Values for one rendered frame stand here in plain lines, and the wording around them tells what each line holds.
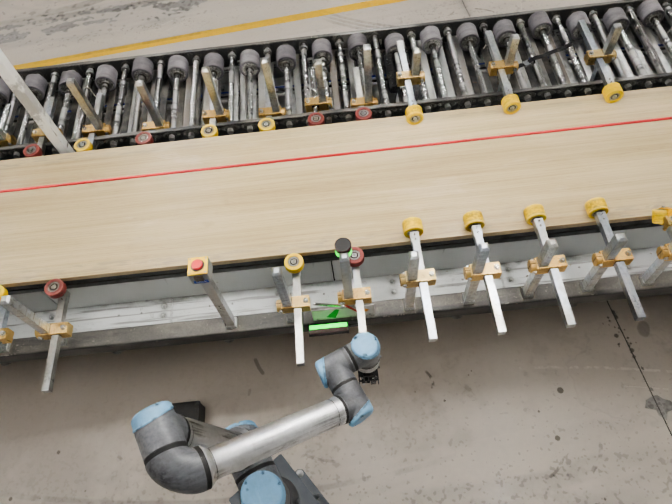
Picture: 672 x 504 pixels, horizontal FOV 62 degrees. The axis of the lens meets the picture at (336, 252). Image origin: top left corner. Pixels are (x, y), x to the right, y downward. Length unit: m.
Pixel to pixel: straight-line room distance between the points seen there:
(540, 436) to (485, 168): 1.35
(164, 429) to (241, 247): 1.01
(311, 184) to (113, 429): 1.67
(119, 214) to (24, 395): 1.32
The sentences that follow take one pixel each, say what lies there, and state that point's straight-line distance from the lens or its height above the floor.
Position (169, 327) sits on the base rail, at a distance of 2.52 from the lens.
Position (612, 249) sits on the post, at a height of 1.05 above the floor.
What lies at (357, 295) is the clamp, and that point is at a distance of 2.23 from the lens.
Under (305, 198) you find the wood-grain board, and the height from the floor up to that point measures 0.90.
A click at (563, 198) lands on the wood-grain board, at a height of 0.90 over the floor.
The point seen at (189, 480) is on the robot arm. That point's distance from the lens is 1.55.
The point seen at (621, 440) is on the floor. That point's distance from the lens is 3.16.
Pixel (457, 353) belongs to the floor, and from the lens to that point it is 3.09.
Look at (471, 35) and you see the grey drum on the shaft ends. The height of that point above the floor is 0.85.
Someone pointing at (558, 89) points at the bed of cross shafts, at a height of 0.82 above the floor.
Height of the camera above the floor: 2.88
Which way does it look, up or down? 59 degrees down
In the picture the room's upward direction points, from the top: 8 degrees counter-clockwise
